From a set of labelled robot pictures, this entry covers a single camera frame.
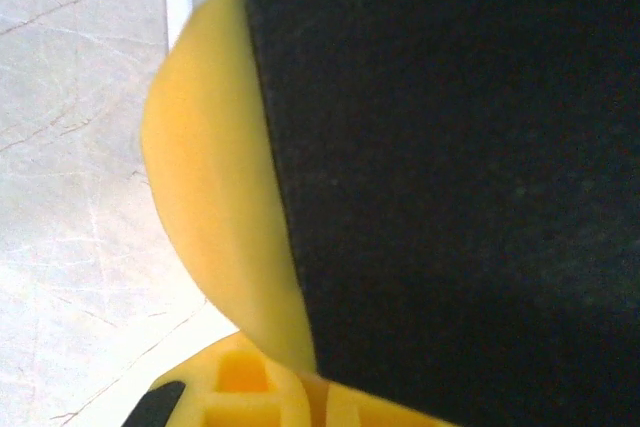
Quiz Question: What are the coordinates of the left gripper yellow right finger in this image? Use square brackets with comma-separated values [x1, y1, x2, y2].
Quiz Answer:
[310, 375, 451, 427]

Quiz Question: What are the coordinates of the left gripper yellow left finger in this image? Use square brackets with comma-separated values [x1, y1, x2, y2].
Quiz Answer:
[127, 332, 317, 427]

